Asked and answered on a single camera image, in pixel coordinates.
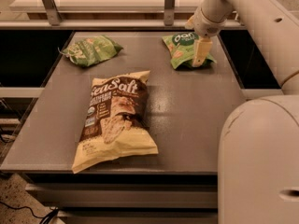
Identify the dark green snack bag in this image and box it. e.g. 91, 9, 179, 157
61, 35, 122, 67

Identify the brown sea salt chip bag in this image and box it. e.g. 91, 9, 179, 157
72, 71, 158, 174

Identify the green rice chip bag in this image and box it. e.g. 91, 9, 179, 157
162, 32, 216, 70

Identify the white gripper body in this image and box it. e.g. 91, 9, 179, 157
193, 7, 227, 37

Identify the metal railing frame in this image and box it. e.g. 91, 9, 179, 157
0, 0, 202, 31

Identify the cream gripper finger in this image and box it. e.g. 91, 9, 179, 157
192, 37, 212, 67
185, 16, 194, 29

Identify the black floor cable left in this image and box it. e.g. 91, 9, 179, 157
0, 199, 60, 224

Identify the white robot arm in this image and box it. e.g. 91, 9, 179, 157
188, 0, 299, 224

